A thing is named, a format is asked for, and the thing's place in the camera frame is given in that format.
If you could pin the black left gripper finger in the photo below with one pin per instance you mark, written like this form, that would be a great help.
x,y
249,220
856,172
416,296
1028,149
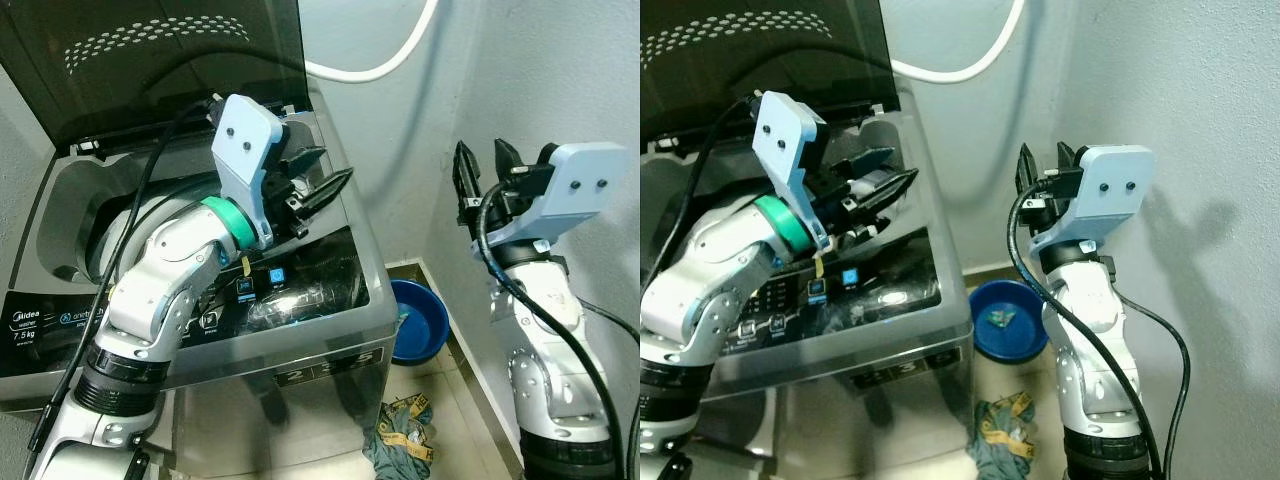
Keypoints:
x,y
882,192
868,162
305,158
320,195

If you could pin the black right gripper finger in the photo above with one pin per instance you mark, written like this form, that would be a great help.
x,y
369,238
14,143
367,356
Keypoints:
x,y
1066,160
508,165
468,185
1028,178

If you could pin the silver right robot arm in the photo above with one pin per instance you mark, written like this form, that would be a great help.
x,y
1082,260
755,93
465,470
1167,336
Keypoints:
x,y
545,350
1090,320

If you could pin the small green scrap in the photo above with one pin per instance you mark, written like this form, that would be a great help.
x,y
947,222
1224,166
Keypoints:
x,y
1001,318
403,321

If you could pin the dark tinted washer lid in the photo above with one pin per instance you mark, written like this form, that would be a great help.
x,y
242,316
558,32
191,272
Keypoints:
x,y
150,80
760,55

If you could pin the small shallow blue basin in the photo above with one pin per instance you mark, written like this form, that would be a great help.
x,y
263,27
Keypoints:
x,y
1012,345
427,328

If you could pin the grey-green garment with yellow print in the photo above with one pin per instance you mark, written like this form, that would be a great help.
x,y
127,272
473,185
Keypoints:
x,y
400,440
1000,440

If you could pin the pale blue left wrist camera mount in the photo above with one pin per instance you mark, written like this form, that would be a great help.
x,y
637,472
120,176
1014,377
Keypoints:
x,y
245,140
785,130

